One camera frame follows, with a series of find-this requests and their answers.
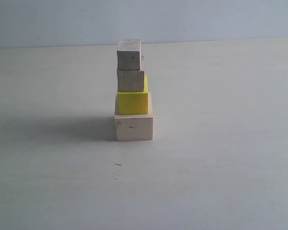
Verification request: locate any small pale wooden cube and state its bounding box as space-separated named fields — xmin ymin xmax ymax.
xmin=117 ymin=39 xmax=142 ymax=71

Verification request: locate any medium brown wooden cube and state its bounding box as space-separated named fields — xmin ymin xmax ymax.
xmin=117 ymin=56 xmax=144 ymax=92

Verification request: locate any large pale wooden cube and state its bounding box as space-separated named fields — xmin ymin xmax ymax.
xmin=114 ymin=92 xmax=154 ymax=141

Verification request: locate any yellow cube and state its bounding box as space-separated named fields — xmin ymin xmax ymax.
xmin=117 ymin=74 xmax=151 ymax=115

